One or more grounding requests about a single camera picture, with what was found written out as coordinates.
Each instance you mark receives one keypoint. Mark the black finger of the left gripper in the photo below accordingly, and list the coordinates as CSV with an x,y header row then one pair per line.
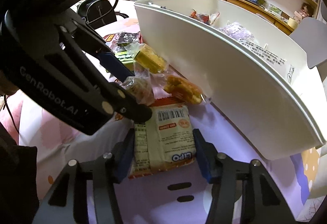
x,y
115,65
120,103

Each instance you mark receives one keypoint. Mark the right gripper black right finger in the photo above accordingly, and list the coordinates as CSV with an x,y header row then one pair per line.
x,y
222,172

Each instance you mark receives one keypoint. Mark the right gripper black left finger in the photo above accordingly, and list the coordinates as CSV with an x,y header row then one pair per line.
x,y
110,169

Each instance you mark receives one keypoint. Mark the nut bar clear wrapper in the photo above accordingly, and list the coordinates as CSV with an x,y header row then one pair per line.
x,y
140,87

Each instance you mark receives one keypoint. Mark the red sausage stick packet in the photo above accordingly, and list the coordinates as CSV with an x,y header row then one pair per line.
x,y
121,39

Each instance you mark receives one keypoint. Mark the green snack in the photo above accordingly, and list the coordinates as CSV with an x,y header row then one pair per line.
x,y
126,59

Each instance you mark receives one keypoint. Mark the yellow snack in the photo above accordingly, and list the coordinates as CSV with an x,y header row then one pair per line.
x,y
149,59

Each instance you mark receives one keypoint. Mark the white Lipo biscuit packet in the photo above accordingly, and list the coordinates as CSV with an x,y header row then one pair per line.
x,y
165,141

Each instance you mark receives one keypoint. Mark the orange fried snack packet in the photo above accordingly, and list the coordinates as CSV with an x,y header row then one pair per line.
x,y
183,89

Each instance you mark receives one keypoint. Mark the red white snack packet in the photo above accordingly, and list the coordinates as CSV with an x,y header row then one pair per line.
x,y
205,18

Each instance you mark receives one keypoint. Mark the purple snack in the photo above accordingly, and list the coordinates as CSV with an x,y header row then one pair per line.
x,y
238,32

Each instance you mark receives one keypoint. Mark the black shoulder bag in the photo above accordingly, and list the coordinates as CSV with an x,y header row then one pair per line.
x,y
93,12

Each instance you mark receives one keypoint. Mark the cartoon monster tablecloth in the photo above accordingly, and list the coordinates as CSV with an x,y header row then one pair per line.
x,y
47,175

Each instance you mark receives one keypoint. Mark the white plastic storage bin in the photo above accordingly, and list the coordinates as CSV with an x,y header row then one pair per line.
x,y
264,87

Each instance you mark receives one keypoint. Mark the wooden desk with drawers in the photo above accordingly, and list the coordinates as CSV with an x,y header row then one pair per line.
x,y
262,13

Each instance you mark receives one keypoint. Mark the roll of masking tape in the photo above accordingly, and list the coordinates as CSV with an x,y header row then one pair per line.
x,y
292,23

